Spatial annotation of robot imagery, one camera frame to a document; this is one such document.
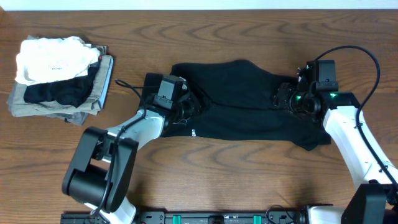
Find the black folded garment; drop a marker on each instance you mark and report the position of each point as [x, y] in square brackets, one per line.
[72, 92]

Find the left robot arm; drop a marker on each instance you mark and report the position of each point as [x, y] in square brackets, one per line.
[100, 170]

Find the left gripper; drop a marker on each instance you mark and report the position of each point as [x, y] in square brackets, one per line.
[193, 99]

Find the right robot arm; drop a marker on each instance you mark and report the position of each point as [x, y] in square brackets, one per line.
[373, 174]

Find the black t-shirt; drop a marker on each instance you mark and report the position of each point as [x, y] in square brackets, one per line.
[236, 100]

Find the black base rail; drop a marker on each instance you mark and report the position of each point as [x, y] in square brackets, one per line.
[272, 216]

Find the beige folded garment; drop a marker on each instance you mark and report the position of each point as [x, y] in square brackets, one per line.
[94, 103]

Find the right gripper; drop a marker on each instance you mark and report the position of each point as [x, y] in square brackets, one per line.
[284, 93]

